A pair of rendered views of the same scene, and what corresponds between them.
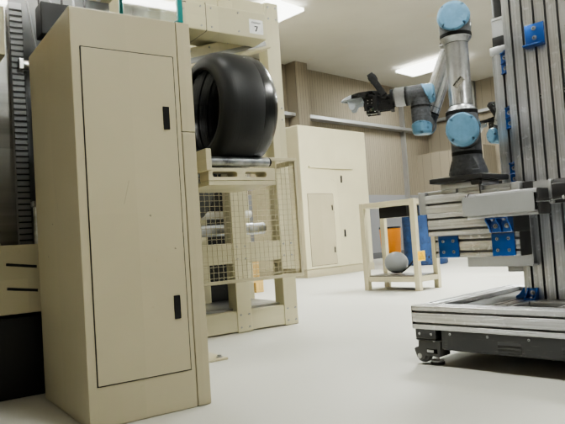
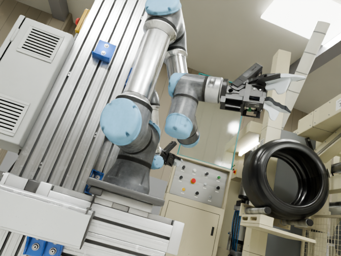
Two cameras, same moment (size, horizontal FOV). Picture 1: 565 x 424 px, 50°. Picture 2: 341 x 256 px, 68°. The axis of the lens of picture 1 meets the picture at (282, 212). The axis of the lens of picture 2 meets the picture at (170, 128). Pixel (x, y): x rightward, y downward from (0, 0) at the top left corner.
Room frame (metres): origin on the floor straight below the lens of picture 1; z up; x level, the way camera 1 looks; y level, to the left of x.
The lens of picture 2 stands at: (3.28, -1.74, 0.66)
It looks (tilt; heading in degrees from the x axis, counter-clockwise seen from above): 20 degrees up; 125
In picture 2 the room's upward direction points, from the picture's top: 16 degrees clockwise
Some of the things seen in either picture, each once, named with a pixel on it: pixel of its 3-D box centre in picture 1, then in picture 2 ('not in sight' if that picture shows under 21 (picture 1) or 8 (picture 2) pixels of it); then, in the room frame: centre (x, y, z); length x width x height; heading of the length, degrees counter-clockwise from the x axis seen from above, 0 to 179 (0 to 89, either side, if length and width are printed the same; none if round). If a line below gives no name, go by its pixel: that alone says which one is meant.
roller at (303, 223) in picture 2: not in sight; (295, 222); (3.07, 0.35, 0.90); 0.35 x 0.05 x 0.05; 124
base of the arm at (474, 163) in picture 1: (467, 164); not in sight; (2.39, -0.74, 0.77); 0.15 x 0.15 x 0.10
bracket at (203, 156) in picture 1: (189, 165); (265, 216); (2.85, 0.42, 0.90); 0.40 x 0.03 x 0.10; 34
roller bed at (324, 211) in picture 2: not in sight; (311, 210); (3.14, 0.67, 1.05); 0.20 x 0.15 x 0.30; 124
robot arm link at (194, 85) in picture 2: not in sight; (188, 87); (2.91, -1.18, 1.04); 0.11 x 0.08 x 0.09; 18
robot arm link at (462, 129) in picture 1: (458, 75); not in sight; (2.26, -0.70, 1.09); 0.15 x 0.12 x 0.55; 160
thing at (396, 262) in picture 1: (399, 245); not in sight; (5.54, -1.04, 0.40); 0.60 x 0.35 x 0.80; 44
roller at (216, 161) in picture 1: (238, 161); (257, 211); (2.84, 0.19, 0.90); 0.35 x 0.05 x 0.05; 124
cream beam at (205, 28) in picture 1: (208, 26); (334, 119); (3.27, 0.34, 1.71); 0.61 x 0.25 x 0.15; 124
